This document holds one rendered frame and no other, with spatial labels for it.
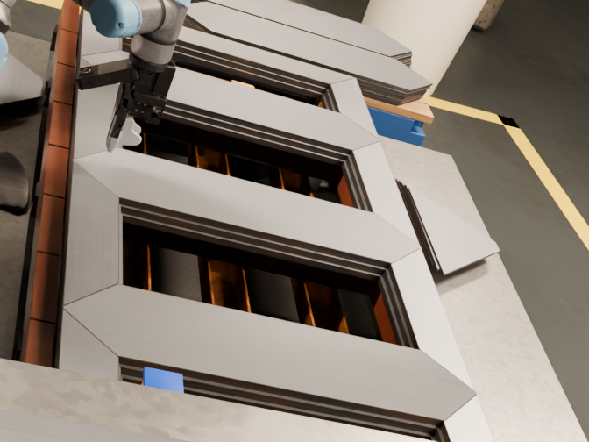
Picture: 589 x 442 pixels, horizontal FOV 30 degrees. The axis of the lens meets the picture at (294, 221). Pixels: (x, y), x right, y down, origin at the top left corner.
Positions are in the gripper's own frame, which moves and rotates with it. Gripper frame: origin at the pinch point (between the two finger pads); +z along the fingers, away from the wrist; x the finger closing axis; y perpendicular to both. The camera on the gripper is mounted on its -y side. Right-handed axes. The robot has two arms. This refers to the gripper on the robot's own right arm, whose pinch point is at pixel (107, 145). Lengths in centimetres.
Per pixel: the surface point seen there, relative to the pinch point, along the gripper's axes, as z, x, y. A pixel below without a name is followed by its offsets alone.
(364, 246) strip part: 5, -5, 55
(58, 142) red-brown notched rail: 8.2, 10.5, -7.8
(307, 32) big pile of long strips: 6, 102, 59
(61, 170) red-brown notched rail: 8.2, 0.4, -6.7
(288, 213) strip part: 5.0, 0.2, 38.9
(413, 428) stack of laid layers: 7, -54, 55
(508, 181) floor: 90, 219, 208
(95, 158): 5.0, 2.6, -1.1
